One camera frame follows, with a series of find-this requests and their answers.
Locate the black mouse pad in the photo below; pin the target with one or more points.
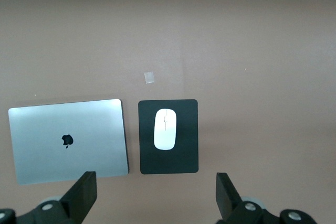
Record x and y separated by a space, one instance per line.
147 161

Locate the grey Apple laptop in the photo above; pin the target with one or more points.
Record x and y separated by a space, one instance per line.
52 161

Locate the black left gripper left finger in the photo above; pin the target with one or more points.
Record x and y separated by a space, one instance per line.
78 197

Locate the clear tape piece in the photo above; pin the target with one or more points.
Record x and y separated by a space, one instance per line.
149 77

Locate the white computer mouse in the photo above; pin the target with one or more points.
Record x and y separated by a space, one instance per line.
165 129

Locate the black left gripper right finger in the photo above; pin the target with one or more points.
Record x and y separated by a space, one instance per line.
231 203

